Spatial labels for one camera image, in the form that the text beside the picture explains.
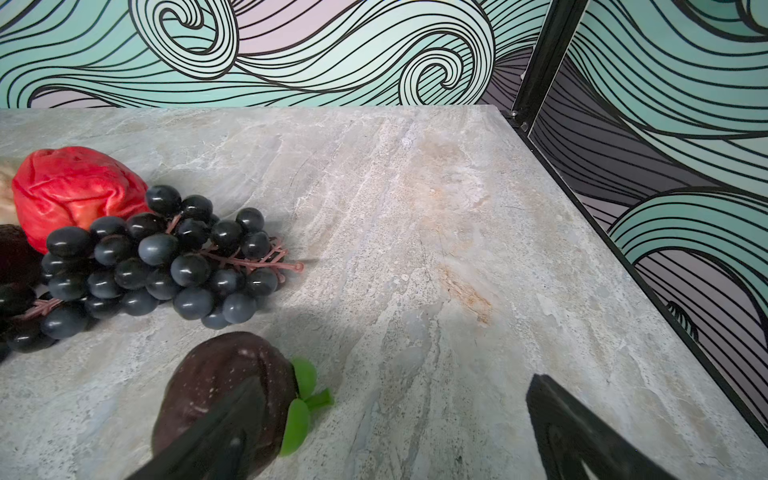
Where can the dark fake avocado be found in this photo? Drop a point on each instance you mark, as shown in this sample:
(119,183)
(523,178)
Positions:
(20,262)

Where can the black corner frame post right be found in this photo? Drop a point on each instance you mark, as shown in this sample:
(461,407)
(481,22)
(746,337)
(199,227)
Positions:
(560,24)

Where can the beige fake garlic bulb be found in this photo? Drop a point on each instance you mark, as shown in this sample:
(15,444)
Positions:
(8,169)

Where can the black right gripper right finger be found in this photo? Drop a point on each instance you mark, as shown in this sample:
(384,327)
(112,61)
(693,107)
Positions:
(574,443)

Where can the black fake grape bunch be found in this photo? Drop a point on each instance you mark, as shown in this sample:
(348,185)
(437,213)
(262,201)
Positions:
(179,253)

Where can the red fake apple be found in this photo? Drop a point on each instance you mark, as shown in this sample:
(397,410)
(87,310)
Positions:
(73,186)

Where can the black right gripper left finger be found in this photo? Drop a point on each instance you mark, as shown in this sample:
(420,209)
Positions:
(218,446)

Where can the dark purple fake plum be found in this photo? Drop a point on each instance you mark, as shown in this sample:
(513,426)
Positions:
(216,367)

